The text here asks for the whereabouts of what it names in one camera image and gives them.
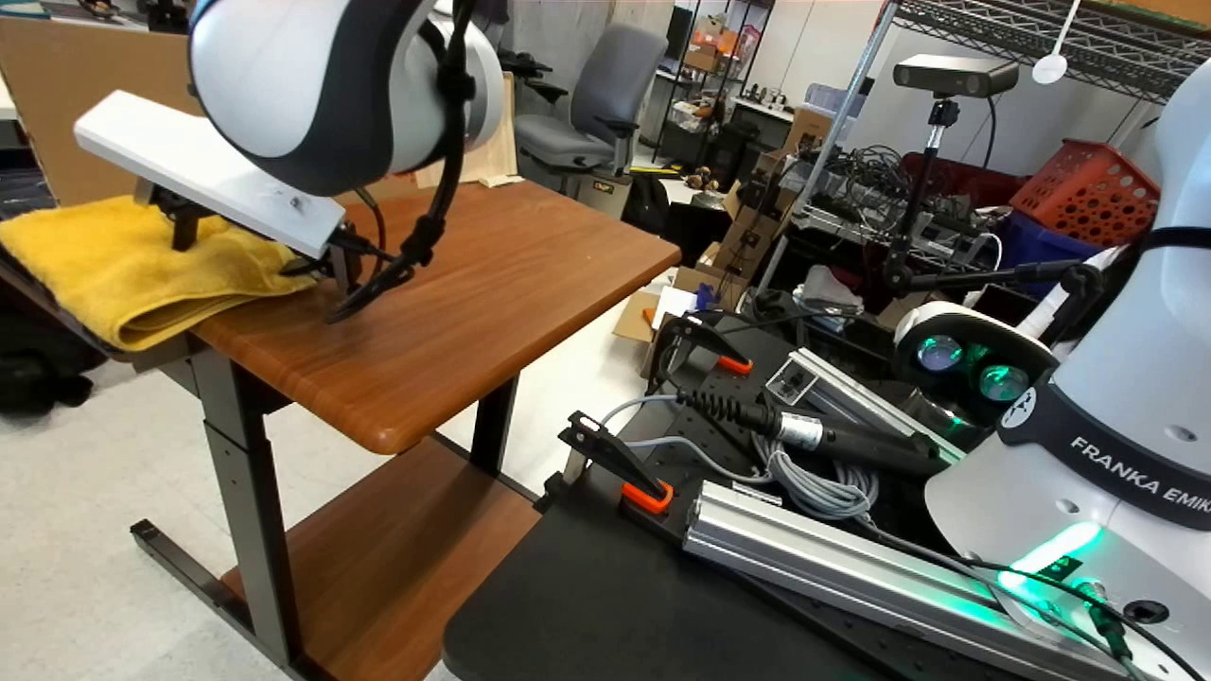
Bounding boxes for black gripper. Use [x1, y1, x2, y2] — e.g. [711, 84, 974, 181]
[132, 178, 212, 255]

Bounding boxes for yellow towel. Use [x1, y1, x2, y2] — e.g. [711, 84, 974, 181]
[0, 193, 317, 355]

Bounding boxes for brown cardboard sheet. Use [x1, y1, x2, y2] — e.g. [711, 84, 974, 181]
[0, 15, 198, 207]

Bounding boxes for light wooden panel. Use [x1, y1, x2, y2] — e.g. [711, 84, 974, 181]
[414, 73, 521, 193]

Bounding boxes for gray office chair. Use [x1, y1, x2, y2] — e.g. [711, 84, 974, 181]
[509, 24, 669, 181]

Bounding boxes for black perforated mounting board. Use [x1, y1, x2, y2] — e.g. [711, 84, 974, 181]
[441, 315, 1141, 681]

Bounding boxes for blue plastic bin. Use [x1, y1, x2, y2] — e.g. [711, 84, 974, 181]
[999, 210, 1074, 300]

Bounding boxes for white round hanging lamp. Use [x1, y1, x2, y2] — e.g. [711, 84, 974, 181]
[1030, 0, 1087, 89]

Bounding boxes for red plastic crate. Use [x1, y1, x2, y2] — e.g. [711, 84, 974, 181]
[1008, 136, 1165, 248]

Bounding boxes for black clamp orange handle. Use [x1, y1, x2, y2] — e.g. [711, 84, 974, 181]
[653, 315, 760, 384]
[555, 410, 682, 521]

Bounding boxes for black ribbed cable connector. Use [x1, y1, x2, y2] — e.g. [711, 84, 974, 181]
[677, 379, 941, 479]

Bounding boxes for silver metal bracket box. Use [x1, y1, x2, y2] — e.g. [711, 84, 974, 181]
[757, 348, 941, 447]

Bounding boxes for gray cable bundle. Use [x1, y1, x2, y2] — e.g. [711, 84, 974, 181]
[592, 392, 901, 526]

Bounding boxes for aluminium extrusion rail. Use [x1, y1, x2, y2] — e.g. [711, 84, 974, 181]
[677, 479, 1131, 681]

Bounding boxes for black camera tripod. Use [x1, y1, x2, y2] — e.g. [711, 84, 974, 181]
[881, 89, 1090, 305]

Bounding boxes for gray camera on tripod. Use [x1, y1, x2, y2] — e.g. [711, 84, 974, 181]
[890, 48, 1021, 102]

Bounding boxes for stereo camera green lenses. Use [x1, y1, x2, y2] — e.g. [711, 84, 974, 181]
[890, 300, 1064, 429]

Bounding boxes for metal wire shelf rack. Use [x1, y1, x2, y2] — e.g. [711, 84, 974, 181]
[793, 0, 1211, 219]

